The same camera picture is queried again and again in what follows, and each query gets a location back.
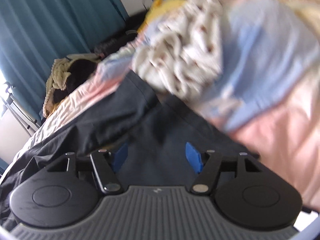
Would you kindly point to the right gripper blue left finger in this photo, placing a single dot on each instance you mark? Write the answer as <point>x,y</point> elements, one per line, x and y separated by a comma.
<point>105,167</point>

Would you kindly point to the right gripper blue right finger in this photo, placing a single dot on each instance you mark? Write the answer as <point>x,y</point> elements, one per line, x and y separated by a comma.
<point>207,166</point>

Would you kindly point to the black drawstring trousers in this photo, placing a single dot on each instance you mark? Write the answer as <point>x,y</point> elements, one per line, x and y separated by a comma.
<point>156,132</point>

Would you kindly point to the black clothes pile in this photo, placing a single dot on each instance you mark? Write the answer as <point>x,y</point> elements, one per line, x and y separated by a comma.
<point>80,71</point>

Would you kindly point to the pastel pink blue bedsheet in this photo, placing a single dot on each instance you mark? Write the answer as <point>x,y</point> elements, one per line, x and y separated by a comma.
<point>266,50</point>

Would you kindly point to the beige knitted blanket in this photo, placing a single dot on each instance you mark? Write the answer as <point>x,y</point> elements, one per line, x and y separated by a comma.
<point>57,80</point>

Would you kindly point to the white patterned blanket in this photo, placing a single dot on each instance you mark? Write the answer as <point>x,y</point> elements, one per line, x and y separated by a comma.
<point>185,53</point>

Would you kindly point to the teal curtain right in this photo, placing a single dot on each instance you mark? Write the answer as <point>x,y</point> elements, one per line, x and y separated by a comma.
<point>36,32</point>

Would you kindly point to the yellow Pikachu plush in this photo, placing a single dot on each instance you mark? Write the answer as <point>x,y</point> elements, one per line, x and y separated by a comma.
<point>158,9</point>

